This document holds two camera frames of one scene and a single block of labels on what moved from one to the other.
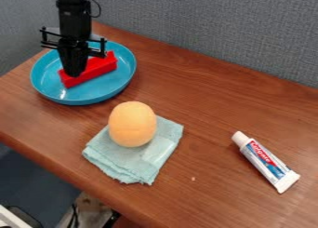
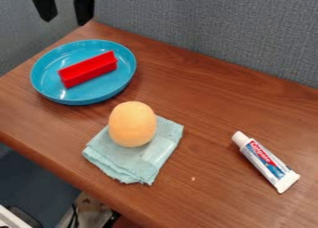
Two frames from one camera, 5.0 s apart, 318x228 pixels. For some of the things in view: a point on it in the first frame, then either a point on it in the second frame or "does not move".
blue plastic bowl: x=91 y=91 does not move
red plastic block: x=98 y=65 does not move
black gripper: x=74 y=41 -> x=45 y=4
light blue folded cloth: x=133 y=164 does not move
